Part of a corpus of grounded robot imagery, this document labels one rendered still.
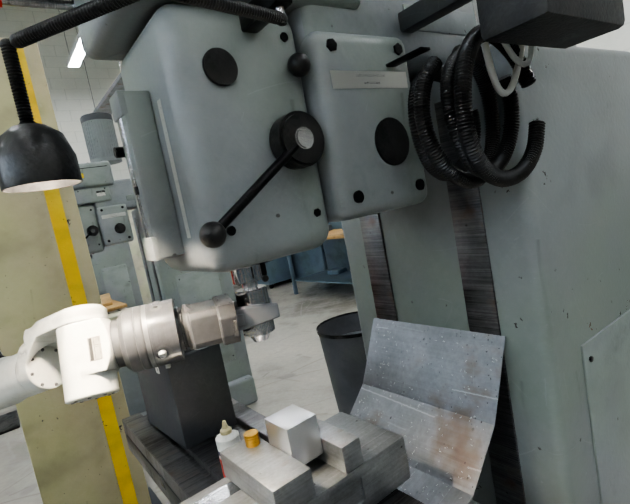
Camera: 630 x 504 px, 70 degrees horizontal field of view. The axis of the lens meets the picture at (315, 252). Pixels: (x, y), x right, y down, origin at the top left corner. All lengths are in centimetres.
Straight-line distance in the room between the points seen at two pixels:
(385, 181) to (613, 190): 51
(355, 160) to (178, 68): 25
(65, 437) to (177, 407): 150
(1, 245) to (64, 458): 98
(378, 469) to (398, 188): 41
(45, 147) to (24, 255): 182
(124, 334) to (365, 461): 37
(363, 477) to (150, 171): 50
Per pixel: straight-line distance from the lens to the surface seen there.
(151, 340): 63
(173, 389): 98
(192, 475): 94
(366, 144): 66
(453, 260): 86
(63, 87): 1021
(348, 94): 66
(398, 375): 97
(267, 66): 62
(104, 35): 69
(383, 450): 73
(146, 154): 61
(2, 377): 78
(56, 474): 251
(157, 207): 60
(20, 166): 51
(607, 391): 101
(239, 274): 65
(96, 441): 249
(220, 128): 56
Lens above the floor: 138
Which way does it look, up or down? 6 degrees down
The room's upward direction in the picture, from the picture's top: 11 degrees counter-clockwise
